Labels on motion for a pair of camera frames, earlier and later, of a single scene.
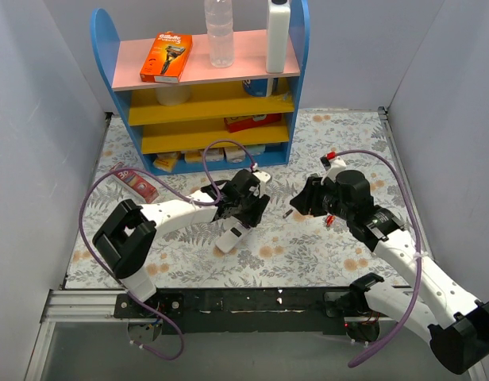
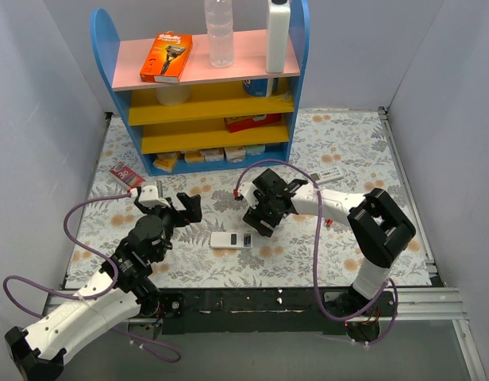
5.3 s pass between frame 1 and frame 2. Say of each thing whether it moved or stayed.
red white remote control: moved
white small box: stayed
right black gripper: moved
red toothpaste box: stayed
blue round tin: stayed
